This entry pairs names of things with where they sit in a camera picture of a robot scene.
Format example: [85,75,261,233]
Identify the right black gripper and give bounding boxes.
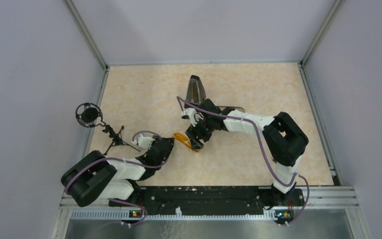
[186,117,215,151]

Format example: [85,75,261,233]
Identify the orange sunglasses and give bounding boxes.
[173,132,201,152]

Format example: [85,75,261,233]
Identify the black glasses case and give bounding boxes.
[218,106,246,113]

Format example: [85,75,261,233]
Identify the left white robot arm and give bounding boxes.
[61,132,175,207]

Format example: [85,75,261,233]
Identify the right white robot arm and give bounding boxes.
[177,98,309,205]

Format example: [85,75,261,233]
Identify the black metronome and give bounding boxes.
[185,75,206,106]

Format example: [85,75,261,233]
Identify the black microphone on tripod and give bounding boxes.
[75,103,140,156]

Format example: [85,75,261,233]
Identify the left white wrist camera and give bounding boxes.
[132,133,155,149]

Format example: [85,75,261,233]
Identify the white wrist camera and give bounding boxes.
[132,133,155,149]
[182,108,200,126]

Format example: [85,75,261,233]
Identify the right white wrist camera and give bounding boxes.
[182,108,200,126]

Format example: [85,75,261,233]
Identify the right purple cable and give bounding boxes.
[176,96,310,227]

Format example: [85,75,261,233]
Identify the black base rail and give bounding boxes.
[127,186,304,216]

